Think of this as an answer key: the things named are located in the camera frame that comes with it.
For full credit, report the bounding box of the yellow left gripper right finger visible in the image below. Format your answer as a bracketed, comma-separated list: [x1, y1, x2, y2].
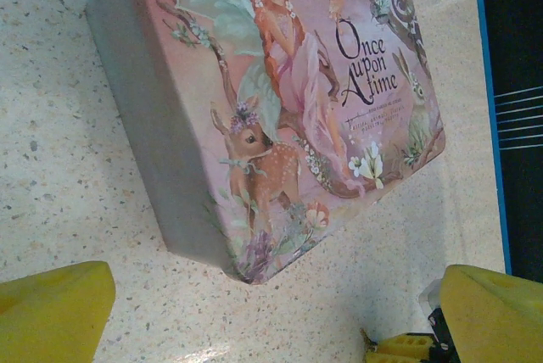
[439, 264, 543, 363]

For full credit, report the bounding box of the pink fairy picture tin box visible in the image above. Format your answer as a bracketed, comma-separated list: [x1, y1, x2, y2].
[84, 0, 447, 287]

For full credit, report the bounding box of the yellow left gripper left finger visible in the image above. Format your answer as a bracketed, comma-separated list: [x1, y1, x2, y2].
[0, 260, 118, 363]

